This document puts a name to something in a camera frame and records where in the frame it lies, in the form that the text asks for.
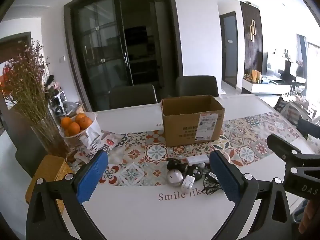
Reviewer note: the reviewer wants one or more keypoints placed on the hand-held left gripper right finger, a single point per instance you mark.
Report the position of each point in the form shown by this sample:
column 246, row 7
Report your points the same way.
column 225, row 177

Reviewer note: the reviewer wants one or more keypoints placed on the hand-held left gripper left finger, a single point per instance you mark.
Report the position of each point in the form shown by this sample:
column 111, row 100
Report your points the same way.
column 92, row 177

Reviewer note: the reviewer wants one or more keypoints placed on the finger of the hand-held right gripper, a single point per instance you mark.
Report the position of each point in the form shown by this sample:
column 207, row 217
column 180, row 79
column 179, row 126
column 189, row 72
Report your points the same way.
column 282, row 145

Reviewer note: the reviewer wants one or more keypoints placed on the white rectangular box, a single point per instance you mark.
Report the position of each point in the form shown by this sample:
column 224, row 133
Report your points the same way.
column 197, row 160

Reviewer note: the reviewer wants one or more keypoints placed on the black plastic gadget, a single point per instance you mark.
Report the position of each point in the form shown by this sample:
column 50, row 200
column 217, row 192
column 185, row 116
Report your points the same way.
column 176, row 165

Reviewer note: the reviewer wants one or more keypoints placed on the brown cardboard box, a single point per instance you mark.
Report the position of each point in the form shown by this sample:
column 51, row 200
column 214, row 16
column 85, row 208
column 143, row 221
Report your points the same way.
column 190, row 122

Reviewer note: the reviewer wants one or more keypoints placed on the person's right hand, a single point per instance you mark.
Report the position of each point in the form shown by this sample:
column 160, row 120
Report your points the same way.
column 311, row 217

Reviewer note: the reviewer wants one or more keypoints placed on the black chair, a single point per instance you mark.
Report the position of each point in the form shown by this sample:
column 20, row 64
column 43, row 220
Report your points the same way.
column 308, row 132

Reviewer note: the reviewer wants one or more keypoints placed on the striped chair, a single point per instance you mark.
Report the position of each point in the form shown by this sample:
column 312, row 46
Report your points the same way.
column 287, row 110

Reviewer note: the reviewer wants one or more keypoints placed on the white charger plug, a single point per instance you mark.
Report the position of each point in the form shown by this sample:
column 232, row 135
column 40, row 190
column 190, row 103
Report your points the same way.
column 187, row 182

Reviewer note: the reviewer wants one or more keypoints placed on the floral patterned cloth pouch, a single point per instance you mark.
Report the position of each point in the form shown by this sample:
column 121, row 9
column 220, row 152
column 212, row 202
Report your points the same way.
column 110, row 142

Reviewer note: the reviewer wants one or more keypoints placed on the yellow woven box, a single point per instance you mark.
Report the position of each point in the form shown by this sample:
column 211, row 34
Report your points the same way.
column 50, row 172

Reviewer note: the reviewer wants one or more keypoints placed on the white slatted fruit basket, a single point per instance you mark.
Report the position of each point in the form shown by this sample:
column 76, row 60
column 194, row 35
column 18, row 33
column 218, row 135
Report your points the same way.
column 87, row 130

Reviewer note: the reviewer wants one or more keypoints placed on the white round gadget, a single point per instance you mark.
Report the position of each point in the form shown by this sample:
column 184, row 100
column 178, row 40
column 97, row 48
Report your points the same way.
column 175, row 177

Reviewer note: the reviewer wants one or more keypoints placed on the orange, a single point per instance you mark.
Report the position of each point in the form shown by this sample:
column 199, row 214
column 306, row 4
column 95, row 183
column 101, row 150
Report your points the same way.
column 80, row 117
column 74, row 129
column 86, row 122
column 66, row 122

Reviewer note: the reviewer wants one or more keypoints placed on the glass vase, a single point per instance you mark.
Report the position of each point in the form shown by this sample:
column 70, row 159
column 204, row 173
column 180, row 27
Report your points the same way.
column 52, row 140

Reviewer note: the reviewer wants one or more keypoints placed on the white tv cabinet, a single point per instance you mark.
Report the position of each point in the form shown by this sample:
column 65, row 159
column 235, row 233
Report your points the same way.
column 265, row 86

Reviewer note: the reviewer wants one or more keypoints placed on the patterned tile-print table runner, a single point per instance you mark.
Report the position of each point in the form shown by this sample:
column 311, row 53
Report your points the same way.
column 150, row 152

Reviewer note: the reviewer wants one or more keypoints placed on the dark chair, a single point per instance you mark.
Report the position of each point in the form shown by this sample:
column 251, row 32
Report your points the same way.
column 27, row 160

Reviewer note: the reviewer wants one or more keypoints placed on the white storage shelf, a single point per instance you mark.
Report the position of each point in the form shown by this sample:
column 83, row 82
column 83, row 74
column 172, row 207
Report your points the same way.
column 58, row 102

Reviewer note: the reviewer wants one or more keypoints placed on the grey dining chair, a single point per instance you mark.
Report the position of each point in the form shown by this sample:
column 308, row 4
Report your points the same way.
column 196, row 86
column 132, row 96

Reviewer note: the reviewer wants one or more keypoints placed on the dark hallway door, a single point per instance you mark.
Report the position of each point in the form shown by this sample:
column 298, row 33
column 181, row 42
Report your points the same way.
column 228, row 50

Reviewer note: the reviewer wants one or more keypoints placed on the dried flower bouquet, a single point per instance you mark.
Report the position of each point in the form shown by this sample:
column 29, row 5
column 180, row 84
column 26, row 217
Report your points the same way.
column 25, row 85

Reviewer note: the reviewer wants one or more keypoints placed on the dark glass sliding door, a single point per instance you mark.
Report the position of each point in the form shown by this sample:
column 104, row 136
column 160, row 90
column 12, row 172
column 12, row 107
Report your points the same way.
column 112, row 50

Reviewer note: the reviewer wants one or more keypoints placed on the dark slatted wall panel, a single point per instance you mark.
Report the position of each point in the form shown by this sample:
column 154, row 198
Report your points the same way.
column 250, row 50

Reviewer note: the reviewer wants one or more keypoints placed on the red wall picture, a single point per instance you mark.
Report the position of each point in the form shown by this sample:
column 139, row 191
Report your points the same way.
column 3, row 76

